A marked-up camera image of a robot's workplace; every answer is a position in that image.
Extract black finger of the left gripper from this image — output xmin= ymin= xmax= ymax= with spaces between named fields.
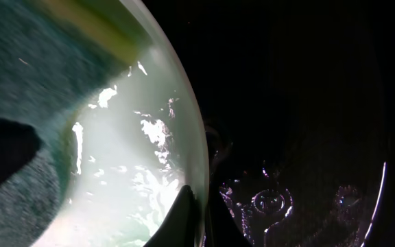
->
xmin=0 ymin=118 xmax=42 ymax=185

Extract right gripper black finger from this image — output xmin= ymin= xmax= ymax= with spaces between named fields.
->
xmin=144 ymin=185 xmax=199 ymax=247

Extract yellow green sponge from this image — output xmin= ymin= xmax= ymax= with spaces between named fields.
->
xmin=0 ymin=0 xmax=149 ymax=246

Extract mint green plate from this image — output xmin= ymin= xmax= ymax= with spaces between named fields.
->
xmin=36 ymin=1 xmax=209 ymax=246

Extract black round tray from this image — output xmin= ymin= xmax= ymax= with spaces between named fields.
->
xmin=146 ymin=1 xmax=395 ymax=246

